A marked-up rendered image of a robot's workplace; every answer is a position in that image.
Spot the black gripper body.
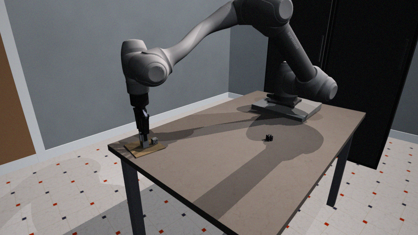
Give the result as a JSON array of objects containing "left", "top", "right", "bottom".
[{"left": 129, "top": 93, "right": 149, "bottom": 118}]

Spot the white die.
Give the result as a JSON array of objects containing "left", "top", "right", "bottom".
[{"left": 151, "top": 137, "right": 158, "bottom": 145}]

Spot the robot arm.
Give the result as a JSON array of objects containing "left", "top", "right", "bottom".
[{"left": 121, "top": 0, "right": 338, "bottom": 108}]

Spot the tan mat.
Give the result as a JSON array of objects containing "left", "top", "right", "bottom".
[{"left": 124, "top": 137, "right": 166, "bottom": 158}]

